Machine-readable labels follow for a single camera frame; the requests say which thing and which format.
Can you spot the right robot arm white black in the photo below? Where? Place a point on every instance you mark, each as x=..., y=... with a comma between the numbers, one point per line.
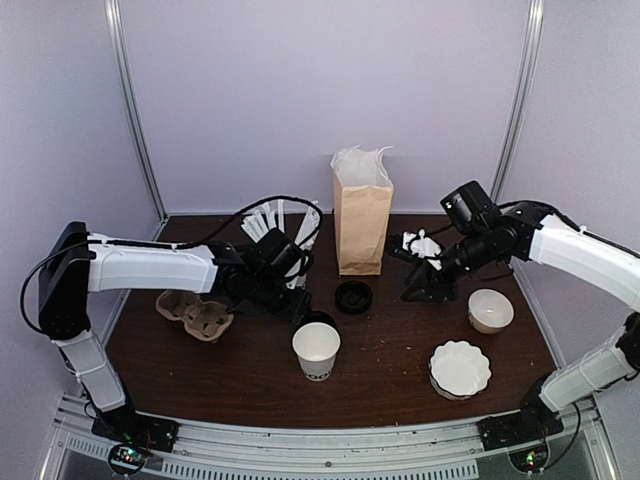
x=537, y=232

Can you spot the white cup holding straws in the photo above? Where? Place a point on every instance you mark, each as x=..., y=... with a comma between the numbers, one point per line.
x=299, y=281

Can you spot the white plastic bag liner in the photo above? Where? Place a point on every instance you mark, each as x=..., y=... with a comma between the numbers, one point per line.
x=354, y=167

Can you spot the left aluminium corner post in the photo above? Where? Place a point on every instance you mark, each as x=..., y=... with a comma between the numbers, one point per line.
x=132, y=114

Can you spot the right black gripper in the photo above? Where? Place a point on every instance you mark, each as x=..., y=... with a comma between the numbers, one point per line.
x=429, y=282

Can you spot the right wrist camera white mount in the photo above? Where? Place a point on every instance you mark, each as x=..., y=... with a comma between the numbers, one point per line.
x=413, y=246

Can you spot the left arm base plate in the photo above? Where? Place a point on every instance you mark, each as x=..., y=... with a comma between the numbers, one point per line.
x=146, y=432

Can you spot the white round bowl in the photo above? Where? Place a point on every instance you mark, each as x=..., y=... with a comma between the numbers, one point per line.
x=489, y=311

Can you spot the white scalloped dish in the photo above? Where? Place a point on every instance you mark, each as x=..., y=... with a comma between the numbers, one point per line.
x=459, y=370

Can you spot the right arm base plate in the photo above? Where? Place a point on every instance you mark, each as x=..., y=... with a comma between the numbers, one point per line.
x=516, y=428

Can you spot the brown paper bag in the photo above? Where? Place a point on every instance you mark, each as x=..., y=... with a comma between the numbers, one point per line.
x=361, y=216

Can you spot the cardboard cup carrier tray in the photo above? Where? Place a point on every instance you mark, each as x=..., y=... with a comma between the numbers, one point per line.
x=205, y=320

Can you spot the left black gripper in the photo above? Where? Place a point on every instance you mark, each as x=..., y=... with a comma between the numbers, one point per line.
x=301, y=302

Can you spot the aluminium front rail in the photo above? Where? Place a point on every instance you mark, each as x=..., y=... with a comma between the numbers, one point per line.
x=445, y=450

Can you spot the black plastic cup lid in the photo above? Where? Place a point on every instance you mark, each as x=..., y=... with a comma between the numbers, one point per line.
x=316, y=316

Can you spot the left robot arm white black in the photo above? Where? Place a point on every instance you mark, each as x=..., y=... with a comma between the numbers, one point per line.
x=81, y=263

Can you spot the white paper coffee cup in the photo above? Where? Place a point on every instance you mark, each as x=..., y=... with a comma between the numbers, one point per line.
x=316, y=346

